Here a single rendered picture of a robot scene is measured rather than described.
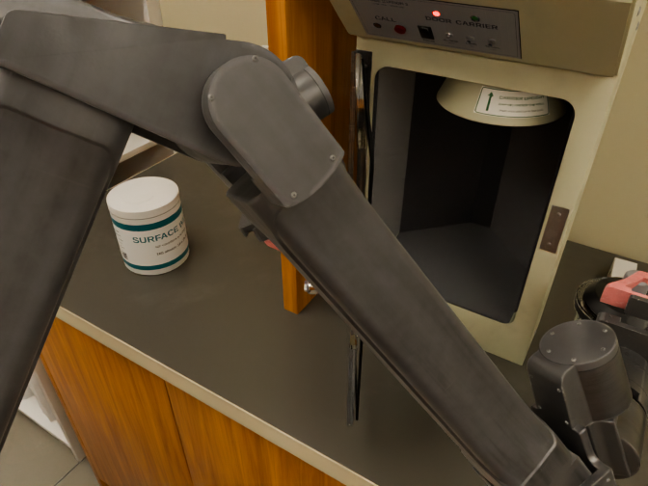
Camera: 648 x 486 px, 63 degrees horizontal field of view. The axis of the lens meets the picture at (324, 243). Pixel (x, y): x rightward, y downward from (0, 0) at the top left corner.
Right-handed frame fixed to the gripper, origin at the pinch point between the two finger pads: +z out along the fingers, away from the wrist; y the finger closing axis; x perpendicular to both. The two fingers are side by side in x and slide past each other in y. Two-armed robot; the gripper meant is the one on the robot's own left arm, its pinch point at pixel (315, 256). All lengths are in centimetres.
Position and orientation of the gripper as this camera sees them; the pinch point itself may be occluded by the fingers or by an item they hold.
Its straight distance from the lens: 64.6
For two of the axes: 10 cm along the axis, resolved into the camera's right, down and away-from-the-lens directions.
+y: -9.0, 3.3, 2.8
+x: -0.3, 6.0, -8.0
